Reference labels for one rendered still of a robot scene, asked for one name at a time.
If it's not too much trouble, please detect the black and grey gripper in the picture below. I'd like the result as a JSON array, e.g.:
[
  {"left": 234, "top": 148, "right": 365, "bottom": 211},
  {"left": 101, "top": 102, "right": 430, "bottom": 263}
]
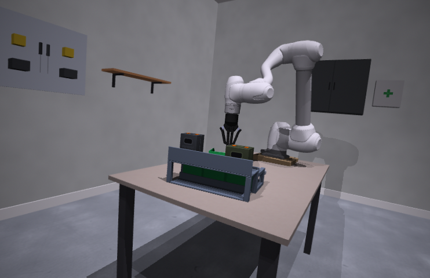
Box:
[{"left": 220, "top": 114, "right": 241, "bottom": 146}]

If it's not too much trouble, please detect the black tool case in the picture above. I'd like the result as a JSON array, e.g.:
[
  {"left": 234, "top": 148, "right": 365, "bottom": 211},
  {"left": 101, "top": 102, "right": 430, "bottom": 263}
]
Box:
[{"left": 180, "top": 133, "right": 205, "bottom": 152}]

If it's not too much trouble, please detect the olive green case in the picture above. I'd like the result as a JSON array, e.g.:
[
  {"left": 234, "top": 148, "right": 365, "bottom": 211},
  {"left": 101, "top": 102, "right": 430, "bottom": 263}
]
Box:
[{"left": 225, "top": 144, "right": 254, "bottom": 160}]

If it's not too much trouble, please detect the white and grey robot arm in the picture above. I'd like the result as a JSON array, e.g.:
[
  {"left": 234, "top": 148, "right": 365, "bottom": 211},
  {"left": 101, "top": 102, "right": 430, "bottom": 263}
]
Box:
[{"left": 225, "top": 41, "right": 323, "bottom": 159}]

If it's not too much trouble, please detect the dark grey metal shelf rack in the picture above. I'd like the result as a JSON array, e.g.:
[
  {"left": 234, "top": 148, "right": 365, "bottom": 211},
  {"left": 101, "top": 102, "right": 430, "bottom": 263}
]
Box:
[{"left": 166, "top": 147, "right": 267, "bottom": 202}]

